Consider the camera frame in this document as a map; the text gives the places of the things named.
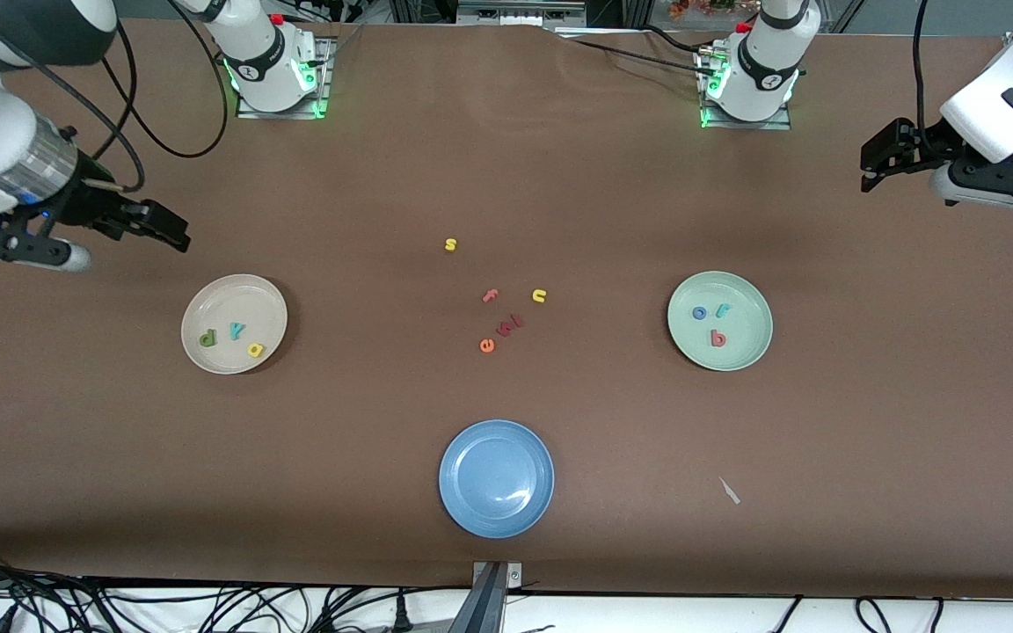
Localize black cable on table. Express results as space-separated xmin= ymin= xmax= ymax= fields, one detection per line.
xmin=555 ymin=25 xmax=723 ymax=80

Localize tangled black floor cables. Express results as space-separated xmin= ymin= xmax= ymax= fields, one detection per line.
xmin=0 ymin=545 xmax=437 ymax=633

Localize light green plate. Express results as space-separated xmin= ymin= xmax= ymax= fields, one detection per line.
xmin=667 ymin=270 xmax=774 ymax=372

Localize brown table cover sheet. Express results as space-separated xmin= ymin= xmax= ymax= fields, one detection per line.
xmin=0 ymin=16 xmax=1013 ymax=600

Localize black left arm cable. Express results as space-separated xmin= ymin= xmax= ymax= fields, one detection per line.
xmin=911 ymin=0 xmax=934 ymax=146

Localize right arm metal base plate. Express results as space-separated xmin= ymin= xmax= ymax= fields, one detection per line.
xmin=236 ymin=35 xmax=332 ymax=120

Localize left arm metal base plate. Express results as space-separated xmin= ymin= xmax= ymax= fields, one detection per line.
xmin=700 ymin=48 xmax=794 ymax=132

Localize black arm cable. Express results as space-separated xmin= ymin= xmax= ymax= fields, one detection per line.
xmin=98 ymin=0 xmax=230 ymax=193
xmin=911 ymin=0 xmax=934 ymax=146

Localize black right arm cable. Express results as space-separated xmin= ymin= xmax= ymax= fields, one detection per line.
xmin=98 ymin=0 xmax=230 ymax=193

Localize small metal edge bracket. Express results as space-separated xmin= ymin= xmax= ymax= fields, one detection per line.
xmin=471 ymin=561 xmax=523 ymax=588

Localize grey metal frame beam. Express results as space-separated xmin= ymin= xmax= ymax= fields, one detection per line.
xmin=447 ymin=563 xmax=507 ymax=633

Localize grey power strip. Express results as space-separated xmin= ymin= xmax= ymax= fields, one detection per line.
xmin=456 ymin=0 xmax=588 ymax=25

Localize black floor cable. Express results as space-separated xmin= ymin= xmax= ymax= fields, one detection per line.
xmin=769 ymin=596 xmax=805 ymax=633
xmin=854 ymin=596 xmax=944 ymax=633

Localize blue plate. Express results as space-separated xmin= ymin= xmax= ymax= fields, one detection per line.
xmin=438 ymin=418 xmax=556 ymax=539

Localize beige brown plate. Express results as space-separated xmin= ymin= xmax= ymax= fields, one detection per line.
xmin=180 ymin=273 xmax=289 ymax=375

